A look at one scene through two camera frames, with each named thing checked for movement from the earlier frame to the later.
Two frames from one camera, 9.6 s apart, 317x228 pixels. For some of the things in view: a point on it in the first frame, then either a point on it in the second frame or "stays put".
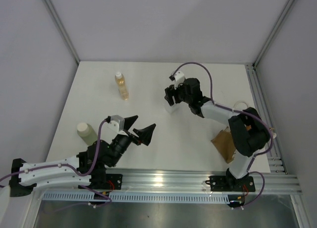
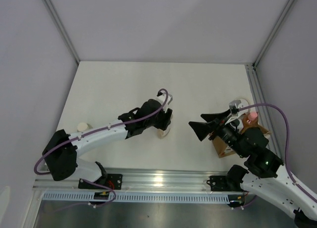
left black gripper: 144,134 to 165,119
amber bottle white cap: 120,81 to 161,133
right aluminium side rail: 276,160 stays put
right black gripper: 171,90 to 202,129
